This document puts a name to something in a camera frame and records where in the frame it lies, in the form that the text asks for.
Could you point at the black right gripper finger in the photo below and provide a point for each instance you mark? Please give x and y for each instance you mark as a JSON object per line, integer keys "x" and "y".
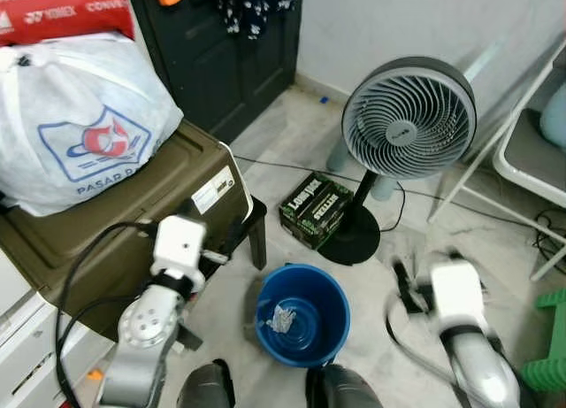
{"x": 401, "y": 275}

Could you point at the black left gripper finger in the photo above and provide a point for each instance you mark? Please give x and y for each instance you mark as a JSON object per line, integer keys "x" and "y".
{"x": 235, "y": 235}

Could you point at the clear plastic wrapper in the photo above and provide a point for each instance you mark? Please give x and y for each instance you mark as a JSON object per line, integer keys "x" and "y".
{"x": 281, "y": 319}

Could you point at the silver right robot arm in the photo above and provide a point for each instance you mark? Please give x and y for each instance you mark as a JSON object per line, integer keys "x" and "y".
{"x": 478, "y": 373}

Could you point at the black low table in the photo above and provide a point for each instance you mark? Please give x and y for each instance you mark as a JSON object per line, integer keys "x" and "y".
{"x": 258, "y": 240}

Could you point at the black green Long Jack box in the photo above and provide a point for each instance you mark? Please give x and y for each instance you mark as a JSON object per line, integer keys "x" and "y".
{"x": 314, "y": 209}

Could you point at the pale blue cylinder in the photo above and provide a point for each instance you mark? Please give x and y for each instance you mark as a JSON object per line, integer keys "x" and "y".
{"x": 338, "y": 157}
{"x": 386, "y": 188}

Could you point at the olive storage trunk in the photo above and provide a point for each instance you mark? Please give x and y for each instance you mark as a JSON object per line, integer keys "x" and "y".
{"x": 133, "y": 213}

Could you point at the blue plastic bucket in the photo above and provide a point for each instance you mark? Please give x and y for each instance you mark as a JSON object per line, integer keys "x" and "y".
{"x": 311, "y": 339}

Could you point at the grey robot right leg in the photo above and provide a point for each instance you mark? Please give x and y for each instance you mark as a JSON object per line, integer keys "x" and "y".
{"x": 345, "y": 390}

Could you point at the grey robot leg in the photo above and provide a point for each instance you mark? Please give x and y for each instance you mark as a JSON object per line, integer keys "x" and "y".
{"x": 345, "y": 390}
{"x": 205, "y": 386}

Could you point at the grey robot left leg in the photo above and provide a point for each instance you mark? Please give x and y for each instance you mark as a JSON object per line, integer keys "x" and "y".
{"x": 205, "y": 386}

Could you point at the green plastic stool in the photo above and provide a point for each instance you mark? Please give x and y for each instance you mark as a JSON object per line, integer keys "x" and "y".
{"x": 548, "y": 364}

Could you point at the white folding chair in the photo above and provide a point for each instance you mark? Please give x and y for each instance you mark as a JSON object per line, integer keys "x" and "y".
{"x": 522, "y": 156}

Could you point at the dark panel door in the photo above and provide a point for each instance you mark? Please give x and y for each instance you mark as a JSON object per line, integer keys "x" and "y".
{"x": 212, "y": 63}

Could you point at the white printed plastic bag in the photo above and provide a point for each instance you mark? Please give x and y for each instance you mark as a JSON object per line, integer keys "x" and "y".
{"x": 80, "y": 107}

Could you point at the white drawer unit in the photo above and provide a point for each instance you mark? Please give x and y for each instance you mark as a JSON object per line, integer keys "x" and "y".
{"x": 26, "y": 346}

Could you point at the pale blue cushion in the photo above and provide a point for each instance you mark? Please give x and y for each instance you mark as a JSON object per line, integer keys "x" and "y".
{"x": 555, "y": 116}

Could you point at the navy white print cloth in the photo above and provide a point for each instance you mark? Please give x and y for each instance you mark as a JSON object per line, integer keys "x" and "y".
{"x": 256, "y": 5}

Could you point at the red Yonex box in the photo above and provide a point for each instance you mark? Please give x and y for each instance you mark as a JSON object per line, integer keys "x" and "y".
{"x": 62, "y": 14}

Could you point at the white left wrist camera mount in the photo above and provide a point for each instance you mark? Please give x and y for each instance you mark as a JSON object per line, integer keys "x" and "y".
{"x": 177, "y": 244}

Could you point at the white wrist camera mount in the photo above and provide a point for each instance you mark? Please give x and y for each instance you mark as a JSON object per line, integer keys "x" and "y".
{"x": 177, "y": 244}
{"x": 455, "y": 293}

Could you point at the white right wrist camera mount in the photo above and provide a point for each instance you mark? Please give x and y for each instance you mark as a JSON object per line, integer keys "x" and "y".
{"x": 455, "y": 293}

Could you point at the grey pedestal fan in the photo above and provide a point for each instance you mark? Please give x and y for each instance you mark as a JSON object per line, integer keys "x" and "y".
{"x": 407, "y": 125}

